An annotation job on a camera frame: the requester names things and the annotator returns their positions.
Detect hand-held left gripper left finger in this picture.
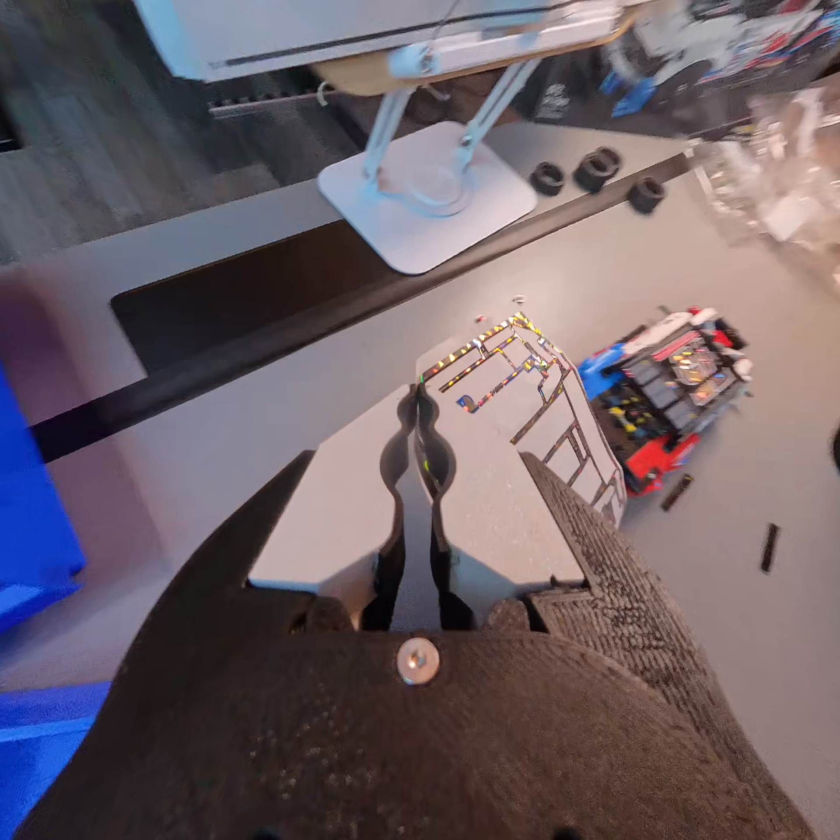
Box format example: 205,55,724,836
247,382,420,631

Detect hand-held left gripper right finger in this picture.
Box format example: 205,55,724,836
417,386,586,631

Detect lego sticker sheet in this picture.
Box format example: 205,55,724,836
415,313,629,530

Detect black lego strip with stickers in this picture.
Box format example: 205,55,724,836
659,473,695,513

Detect red white blue lego car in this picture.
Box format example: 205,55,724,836
577,306,756,497

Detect black lego set box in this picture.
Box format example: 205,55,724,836
518,0,840,142

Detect blue plastic bin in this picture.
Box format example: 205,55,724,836
0,681,114,840
0,360,89,636

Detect white book stand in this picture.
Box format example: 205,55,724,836
308,13,641,277

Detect clear plastic bags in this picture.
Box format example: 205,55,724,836
682,84,840,306

